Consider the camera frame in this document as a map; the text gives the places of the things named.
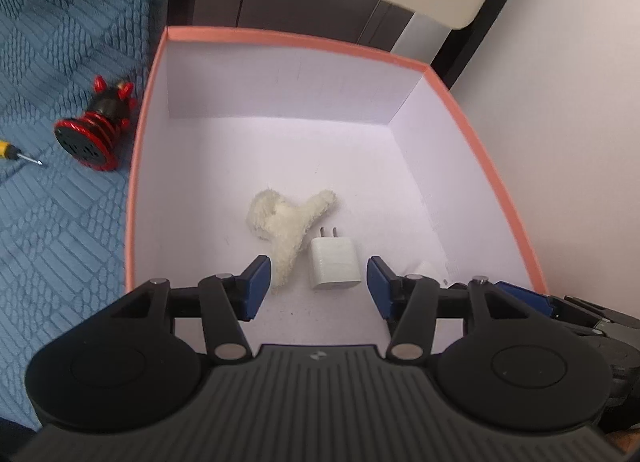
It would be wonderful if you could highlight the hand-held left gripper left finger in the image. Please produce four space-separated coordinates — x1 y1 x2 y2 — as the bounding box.
107 256 273 363

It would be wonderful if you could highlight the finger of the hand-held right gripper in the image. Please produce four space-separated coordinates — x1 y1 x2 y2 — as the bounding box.
492 281 557 323

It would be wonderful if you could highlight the yellow screwdriver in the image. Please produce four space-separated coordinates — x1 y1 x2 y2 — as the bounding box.
0 139 44 169

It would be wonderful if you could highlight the pink cardboard box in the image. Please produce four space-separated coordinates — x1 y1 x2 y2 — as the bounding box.
122 26 551 359

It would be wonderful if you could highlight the blue textured seat cover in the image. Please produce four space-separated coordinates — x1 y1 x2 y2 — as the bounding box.
0 0 171 435

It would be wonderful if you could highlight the cream fluffy hair claw clip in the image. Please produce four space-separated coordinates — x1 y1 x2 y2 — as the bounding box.
245 188 337 293

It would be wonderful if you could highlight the red and black toy figure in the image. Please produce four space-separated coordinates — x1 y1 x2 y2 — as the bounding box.
54 75 139 173

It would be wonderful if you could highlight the white charger plug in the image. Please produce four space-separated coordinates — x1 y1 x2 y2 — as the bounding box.
306 226 362 293

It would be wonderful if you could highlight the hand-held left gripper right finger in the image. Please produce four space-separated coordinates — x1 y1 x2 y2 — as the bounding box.
367 256 533 363

